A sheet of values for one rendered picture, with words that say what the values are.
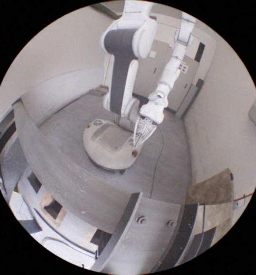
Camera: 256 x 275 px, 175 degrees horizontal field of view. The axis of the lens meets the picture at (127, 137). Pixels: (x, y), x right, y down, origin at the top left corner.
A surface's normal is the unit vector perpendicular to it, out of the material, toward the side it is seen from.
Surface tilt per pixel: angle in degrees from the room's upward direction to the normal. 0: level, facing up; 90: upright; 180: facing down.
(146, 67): 90
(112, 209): 0
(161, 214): 0
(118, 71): 93
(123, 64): 93
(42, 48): 90
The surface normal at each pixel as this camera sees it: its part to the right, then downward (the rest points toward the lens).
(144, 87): -0.36, 0.66
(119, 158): 0.21, -0.10
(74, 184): 0.20, -0.63
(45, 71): 0.91, 0.40
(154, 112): -0.19, 0.03
